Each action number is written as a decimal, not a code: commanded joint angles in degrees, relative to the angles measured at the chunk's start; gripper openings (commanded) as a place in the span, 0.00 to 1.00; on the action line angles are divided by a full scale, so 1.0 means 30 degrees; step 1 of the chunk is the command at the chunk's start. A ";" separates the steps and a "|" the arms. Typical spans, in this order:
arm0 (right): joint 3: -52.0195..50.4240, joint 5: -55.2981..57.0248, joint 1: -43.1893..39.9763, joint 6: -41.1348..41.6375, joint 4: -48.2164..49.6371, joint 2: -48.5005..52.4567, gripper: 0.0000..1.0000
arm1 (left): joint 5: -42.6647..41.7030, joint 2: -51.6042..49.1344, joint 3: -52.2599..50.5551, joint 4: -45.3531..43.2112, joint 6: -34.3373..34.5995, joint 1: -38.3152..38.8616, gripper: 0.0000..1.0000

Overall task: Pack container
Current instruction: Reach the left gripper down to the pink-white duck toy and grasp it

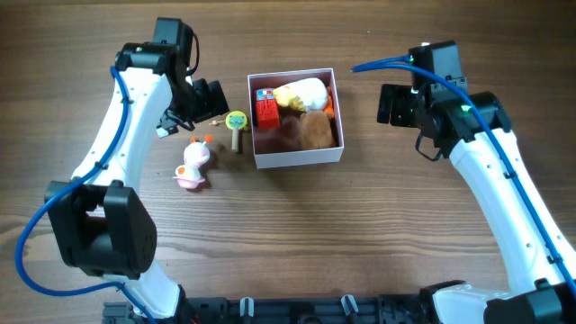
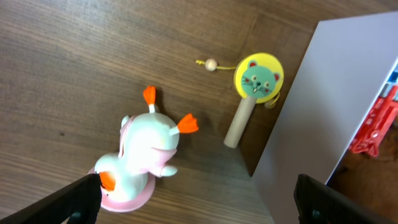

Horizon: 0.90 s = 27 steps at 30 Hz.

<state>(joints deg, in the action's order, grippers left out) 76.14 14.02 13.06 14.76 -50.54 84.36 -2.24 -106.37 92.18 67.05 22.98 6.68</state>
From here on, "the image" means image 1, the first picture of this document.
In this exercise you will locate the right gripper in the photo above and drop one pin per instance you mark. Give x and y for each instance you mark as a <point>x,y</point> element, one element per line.
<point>393,105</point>

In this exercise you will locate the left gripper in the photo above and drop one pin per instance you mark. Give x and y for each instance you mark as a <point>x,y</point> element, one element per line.
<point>211,105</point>

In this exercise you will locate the red toy fire truck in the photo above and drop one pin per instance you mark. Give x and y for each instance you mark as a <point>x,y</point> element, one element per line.
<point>267,110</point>

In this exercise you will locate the white pink-lined cardboard box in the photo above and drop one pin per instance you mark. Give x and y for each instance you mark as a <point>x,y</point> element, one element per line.
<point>272,149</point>

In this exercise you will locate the white yellow plush duck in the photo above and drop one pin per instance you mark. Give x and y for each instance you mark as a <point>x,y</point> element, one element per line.
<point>306,95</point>

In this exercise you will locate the brown plush toy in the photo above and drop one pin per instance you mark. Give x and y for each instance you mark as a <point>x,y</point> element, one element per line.
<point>309,130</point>

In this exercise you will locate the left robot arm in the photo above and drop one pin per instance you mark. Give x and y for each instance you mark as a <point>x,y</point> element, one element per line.
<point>100,224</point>

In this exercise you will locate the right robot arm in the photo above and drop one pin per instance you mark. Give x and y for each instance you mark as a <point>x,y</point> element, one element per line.
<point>475,133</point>

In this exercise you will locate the yellow wooden rattle drum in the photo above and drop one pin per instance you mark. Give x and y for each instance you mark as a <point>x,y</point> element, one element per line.
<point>236,121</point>

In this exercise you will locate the pink white toy figure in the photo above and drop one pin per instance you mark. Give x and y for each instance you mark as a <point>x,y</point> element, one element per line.
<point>196,154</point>

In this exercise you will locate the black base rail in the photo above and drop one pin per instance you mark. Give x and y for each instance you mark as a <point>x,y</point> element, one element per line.
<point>384,309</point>

